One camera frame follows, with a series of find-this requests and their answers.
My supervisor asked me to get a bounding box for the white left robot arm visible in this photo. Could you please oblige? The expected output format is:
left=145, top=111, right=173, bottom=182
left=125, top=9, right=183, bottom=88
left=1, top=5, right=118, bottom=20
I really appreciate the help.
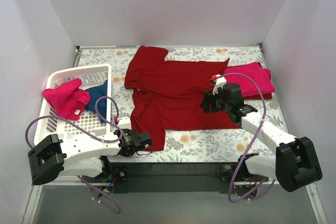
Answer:
left=28, top=129, right=152, bottom=185

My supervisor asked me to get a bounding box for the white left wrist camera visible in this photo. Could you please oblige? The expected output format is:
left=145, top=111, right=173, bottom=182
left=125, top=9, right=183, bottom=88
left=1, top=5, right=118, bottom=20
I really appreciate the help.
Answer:
left=115, top=117, right=132, bottom=130

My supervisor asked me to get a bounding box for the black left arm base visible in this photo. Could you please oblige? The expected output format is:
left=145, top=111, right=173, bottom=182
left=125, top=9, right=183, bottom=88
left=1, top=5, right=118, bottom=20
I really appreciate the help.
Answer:
left=81, top=156, right=128, bottom=195

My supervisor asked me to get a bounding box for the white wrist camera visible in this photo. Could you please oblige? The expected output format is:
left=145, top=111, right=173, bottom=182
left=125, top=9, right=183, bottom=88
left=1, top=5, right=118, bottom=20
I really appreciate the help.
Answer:
left=115, top=117, right=132, bottom=130
left=210, top=74, right=227, bottom=95

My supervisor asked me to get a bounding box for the crumpled pink t shirt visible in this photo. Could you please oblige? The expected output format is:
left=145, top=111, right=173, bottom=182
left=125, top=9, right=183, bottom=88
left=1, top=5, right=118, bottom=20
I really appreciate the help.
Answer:
left=43, top=78, right=91, bottom=121

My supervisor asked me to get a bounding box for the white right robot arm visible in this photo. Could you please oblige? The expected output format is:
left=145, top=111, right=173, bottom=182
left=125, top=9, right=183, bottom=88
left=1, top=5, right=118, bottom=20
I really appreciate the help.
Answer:
left=200, top=83, right=322, bottom=192

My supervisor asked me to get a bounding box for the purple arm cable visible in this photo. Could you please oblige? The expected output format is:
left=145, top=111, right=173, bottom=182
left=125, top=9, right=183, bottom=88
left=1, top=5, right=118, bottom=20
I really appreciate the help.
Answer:
left=25, top=95, right=125, bottom=214
left=209, top=72, right=276, bottom=204

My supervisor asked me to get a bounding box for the folded dark red t shirt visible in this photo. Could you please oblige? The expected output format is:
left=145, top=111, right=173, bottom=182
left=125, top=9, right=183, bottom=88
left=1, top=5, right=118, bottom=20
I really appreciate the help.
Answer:
left=243, top=93, right=272, bottom=100

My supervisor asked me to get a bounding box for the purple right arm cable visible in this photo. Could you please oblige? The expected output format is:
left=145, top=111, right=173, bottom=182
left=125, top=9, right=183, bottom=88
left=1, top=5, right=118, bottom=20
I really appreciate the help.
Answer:
left=209, top=72, right=276, bottom=204

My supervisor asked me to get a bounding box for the dark red t shirt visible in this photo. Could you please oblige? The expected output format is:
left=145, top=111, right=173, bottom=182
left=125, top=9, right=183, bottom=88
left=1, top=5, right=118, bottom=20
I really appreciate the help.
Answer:
left=243, top=93, right=272, bottom=100
left=124, top=46, right=238, bottom=151

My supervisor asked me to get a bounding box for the folded pink t shirt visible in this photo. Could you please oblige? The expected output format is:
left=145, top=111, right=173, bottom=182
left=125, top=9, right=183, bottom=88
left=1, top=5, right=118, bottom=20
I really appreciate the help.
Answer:
left=224, top=62, right=275, bottom=96

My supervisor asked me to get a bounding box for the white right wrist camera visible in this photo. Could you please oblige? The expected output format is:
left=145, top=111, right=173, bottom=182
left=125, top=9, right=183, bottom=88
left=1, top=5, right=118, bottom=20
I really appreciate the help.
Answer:
left=210, top=74, right=227, bottom=95

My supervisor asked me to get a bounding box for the blue t shirt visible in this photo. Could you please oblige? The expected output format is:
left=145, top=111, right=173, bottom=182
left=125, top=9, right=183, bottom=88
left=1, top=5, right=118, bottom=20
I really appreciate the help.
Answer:
left=84, top=80, right=108, bottom=119

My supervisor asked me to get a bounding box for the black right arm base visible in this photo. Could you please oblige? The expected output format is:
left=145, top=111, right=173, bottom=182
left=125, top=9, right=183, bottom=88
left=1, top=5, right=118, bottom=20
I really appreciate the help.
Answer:
left=219, top=153, right=266, bottom=198

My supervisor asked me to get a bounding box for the floral patterned table mat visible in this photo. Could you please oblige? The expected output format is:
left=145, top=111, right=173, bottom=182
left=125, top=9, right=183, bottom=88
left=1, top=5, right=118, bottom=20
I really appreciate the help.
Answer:
left=70, top=46, right=295, bottom=163

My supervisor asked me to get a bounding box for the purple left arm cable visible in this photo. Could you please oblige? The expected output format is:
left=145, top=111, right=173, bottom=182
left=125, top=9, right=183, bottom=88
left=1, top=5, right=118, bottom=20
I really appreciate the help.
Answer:
left=25, top=95, right=125, bottom=214

